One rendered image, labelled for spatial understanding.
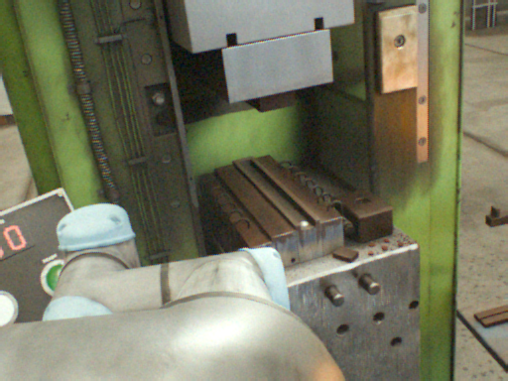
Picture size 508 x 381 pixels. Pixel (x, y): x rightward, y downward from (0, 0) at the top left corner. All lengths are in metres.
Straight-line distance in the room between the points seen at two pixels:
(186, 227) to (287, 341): 1.05
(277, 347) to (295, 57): 0.88
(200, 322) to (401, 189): 1.25
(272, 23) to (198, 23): 0.13
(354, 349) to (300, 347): 1.10
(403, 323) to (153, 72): 0.74
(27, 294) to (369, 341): 0.72
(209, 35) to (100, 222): 0.47
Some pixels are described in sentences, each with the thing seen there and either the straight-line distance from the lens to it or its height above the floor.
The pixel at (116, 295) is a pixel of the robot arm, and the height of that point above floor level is 1.26.
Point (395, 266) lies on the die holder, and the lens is 1.21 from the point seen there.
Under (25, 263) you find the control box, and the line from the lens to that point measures 0.92.
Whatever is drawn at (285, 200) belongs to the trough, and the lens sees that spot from 1.26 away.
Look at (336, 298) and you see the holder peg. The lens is 1.12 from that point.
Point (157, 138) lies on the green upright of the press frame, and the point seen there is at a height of 1.19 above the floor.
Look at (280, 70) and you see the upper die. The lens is 1.02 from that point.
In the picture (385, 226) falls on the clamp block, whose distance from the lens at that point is 1.23.
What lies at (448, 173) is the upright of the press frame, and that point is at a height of 0.94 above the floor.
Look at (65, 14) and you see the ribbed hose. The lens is 1.05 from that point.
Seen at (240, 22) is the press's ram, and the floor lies 1.40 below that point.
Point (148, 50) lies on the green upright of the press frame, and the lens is 1.10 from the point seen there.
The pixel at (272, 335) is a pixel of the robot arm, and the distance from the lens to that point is 0.17.
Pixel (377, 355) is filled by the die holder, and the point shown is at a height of 0.66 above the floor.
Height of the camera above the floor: 1.53
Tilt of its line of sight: 24 degrees down
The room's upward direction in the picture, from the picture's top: 8 degrees counter-clockwise
